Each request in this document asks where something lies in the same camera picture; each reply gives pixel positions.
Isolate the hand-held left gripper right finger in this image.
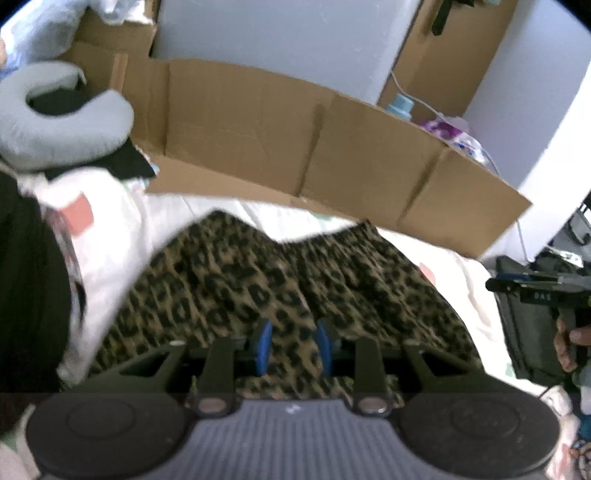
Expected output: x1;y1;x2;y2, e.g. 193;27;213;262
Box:
316;318;481;416

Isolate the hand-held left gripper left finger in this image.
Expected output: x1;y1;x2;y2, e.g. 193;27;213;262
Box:
117;320;273;416

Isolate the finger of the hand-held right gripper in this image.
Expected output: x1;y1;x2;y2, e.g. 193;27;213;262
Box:
486;273;566;292

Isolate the leopard print garment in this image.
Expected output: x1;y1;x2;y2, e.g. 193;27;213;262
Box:
88;210;485;402

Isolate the person's right hand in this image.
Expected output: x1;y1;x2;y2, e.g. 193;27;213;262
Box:
556;318;591;372

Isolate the black folded garment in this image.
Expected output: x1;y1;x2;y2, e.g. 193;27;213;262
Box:
496;256;573;384

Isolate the cream bear printed blanket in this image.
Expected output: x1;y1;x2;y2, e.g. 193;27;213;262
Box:
0;194;578;480

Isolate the purple detergent pouch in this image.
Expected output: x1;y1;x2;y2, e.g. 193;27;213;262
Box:
420;117;492;164

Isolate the white printed garment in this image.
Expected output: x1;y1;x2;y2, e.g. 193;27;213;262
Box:
18;168;160;386

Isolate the flattened brown cardboard sheet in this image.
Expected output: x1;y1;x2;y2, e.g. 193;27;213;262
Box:
111;53;533;259

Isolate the blue detergent bottle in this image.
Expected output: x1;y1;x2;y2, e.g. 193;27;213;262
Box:
385;92;416;121

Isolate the tall brown cardboard box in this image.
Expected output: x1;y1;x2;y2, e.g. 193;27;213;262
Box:
376;0;520;123

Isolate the black garment under neck pillow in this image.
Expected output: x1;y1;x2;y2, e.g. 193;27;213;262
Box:
23;90;155;181

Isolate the black ribbed garment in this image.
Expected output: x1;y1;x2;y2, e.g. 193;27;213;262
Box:
0;173;75;398

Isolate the grey neck pillow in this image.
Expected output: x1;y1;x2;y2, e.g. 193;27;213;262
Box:
0;62;134;174

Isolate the grey refrigerator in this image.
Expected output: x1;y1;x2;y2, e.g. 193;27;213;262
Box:
150;0;423;109

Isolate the small brown cardboard box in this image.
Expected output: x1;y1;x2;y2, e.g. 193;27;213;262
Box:
60;7;158;63

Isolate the white cable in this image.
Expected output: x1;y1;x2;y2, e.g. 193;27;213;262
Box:
390;69;529;259

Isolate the black strap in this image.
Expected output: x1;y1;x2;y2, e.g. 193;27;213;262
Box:
431;0;455;37

